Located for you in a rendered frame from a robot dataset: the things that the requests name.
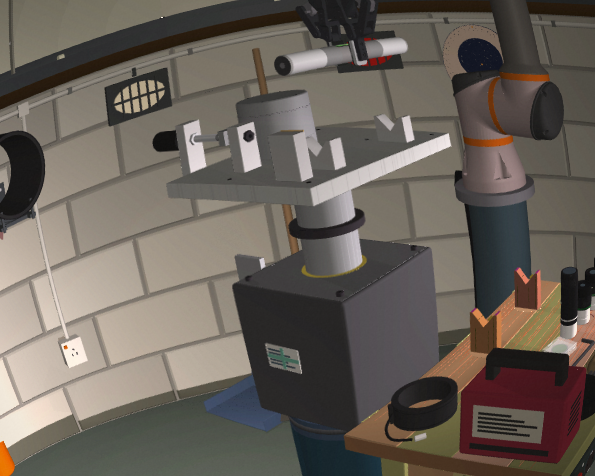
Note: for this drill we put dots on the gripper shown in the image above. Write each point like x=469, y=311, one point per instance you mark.
x=346, y=6

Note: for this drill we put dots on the grey lock wing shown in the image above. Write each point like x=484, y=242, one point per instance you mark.
x=250, y=265

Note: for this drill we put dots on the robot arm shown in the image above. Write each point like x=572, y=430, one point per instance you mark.
x=505, y=104

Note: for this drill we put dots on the black azimuth knob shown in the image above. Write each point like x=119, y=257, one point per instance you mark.
x=165, y=141

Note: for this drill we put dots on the grey pier column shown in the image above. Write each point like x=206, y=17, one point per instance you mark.
x=329, y=247

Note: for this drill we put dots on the dark grey pier box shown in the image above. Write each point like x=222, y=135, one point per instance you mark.
x=356, y=342

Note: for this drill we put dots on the wooden cradle block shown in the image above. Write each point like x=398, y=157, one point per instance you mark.
x=527, y=292
x=485, y=334

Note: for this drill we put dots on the blue round pier base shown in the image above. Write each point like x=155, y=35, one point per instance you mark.
x=326, y=453

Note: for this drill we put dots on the round star chart disc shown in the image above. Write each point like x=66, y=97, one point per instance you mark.
x=478, y=52

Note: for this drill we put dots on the tall black eyepiece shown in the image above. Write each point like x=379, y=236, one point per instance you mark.
x=569, y=297

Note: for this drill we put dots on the olive table mat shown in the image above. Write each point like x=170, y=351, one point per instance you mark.
x=530, y=327

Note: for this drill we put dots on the clear small dish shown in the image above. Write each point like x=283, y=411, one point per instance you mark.
x=560, y=346

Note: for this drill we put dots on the blue dustpan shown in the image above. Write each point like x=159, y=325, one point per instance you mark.
x=237, y=406

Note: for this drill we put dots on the black allen key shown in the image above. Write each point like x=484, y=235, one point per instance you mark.
x=585, y=351

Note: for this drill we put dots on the red power box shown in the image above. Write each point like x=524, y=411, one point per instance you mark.
x=520, y=411

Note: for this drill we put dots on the wooden table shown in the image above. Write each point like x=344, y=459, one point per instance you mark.
x=426, y=453

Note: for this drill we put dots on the black round object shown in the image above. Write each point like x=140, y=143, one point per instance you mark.
x=594, y=396

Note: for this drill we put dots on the grey cylinder mount hub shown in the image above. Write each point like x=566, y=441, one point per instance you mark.
x=277, y=111

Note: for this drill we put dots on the light grey mount plate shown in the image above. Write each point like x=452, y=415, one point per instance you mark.
x=326, y=178

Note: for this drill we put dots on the black oval wall vent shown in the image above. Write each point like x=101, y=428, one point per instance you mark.
x=138, y=96

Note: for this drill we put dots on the dark dome rail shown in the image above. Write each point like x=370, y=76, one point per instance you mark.
x=104, y=49

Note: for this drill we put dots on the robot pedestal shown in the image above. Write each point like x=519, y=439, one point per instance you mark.
x=497, y=257

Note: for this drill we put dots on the white wall conduit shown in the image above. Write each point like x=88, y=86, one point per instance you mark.
x=23, y=109

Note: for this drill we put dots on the white wall socket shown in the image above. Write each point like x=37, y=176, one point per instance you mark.
x=73, y=351

